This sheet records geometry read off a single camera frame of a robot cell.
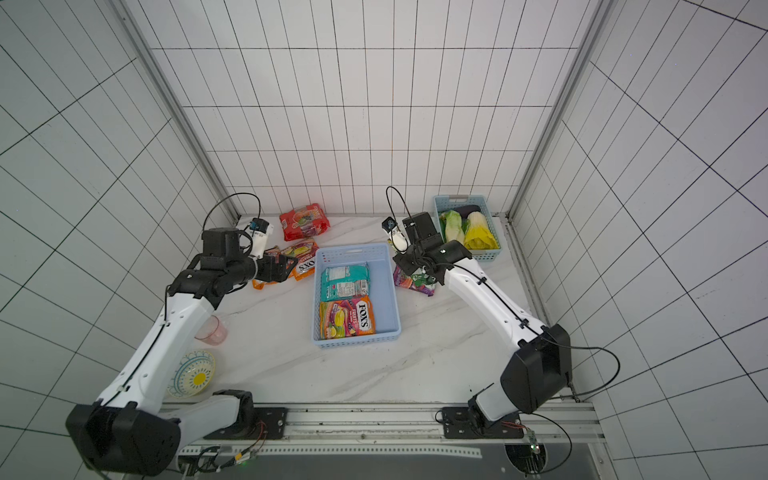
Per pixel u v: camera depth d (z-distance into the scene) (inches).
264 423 28.4
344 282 38.3
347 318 34.4
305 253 41.4
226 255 22.7
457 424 28.5
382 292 38.3
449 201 46.4
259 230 26.0
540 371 16.1
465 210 44.8
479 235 39.5
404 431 28.6
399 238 27.5
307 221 44.1
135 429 14.5
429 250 22.4
